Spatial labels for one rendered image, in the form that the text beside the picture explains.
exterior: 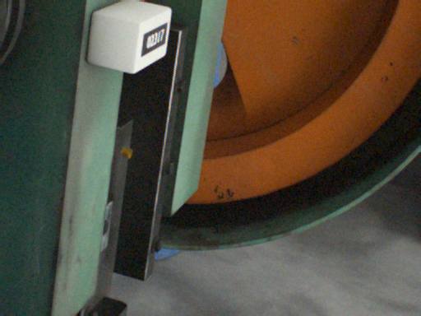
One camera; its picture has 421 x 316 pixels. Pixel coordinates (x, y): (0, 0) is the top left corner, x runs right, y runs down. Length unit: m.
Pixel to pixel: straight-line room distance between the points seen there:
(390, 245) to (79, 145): 3.09
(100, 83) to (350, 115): 0.51
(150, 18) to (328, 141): 0.55
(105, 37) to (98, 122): 0.09
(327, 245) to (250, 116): 2.42
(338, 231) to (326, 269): 0.34
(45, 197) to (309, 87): 0.57
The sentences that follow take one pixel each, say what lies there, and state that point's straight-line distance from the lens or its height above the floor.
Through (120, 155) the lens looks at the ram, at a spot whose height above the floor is 1.14.
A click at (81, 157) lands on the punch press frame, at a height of 1.21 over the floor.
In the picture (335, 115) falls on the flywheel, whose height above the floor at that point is 1.14.
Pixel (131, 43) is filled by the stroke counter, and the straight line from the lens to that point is 0.76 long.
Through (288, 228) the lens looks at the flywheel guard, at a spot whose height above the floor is 1.00.
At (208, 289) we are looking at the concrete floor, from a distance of 3.27.
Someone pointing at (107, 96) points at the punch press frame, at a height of 1.26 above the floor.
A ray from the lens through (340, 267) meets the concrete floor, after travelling 3.59.
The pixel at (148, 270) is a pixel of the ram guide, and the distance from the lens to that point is 1.12.
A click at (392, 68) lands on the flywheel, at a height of 1.22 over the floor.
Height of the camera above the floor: 1.51
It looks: 18 degrees down
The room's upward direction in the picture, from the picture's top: 9 degrees clockwise
